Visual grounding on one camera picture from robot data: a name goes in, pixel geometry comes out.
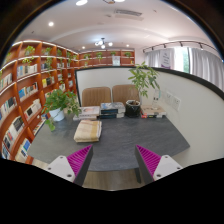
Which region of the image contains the thick book with grey cover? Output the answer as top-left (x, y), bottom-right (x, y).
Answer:
top-left (99, 101), bottom-right (127, 115)

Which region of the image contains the white standing card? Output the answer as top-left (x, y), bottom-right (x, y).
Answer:
top-left (152, 88), bottom-right (161, 110)

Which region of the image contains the ceiling air vent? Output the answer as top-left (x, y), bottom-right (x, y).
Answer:
top-left (112, 8), bottom-right (144, 19)

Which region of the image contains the white and purple banner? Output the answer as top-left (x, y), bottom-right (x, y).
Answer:
top-left (159, 48), bottom-right (175, 70)

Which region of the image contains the cluster of ceiling lights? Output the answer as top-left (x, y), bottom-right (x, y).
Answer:
top-left (93, 36), bottom-right (115, 50)

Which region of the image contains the white book with face cover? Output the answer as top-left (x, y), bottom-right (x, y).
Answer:
top-left (79, 105), bottom-right (101, 118)

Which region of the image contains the tan padded chair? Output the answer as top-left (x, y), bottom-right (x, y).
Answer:
top-left (111, 83), bottom-right (141, 105)
top-left (81, 86), bottom-right (113, 108)

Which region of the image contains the white sheer curtain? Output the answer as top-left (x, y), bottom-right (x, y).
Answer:
top-left (144, 46), bottom-right (224, 92)

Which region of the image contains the pothos plant in white pot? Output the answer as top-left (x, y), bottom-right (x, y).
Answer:
top-left (41, 87), bottom-right (81, 132)

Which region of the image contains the white wall socket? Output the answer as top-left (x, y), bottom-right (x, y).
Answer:
top-left (171, 95), bottom-right (182, 112)
top-left (164, 91), bottom-right (174, 106)

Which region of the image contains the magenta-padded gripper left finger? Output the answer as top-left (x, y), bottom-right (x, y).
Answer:
top-left (44, 143), bottom-right (95, 187)

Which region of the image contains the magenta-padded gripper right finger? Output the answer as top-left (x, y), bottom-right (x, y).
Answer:
top-left (133, 143), bottom-right (184, 186)

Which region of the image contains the small stack of books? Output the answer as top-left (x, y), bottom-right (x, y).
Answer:
top-left (140, 104), bottom-right (168, 120)

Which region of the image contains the thick dark blue book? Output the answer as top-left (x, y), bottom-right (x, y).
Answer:
top-left (98, 112), bottom-right (126, 120)

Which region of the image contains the cream and yellow striped towel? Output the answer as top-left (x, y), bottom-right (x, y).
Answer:
top-left (73, 119), bottom-right (104, 144)

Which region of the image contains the small tree in black pot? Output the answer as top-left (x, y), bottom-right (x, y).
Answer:
top-left (124, 61), bottom-right (161, 119)

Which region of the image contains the orange wooden bookshelf unit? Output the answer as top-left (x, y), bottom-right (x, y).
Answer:
top-left (0, 39), bottom-right (136, 165)

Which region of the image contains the black track light rail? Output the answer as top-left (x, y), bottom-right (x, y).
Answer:
top-left (142, 40), bottom-right (215, 55)

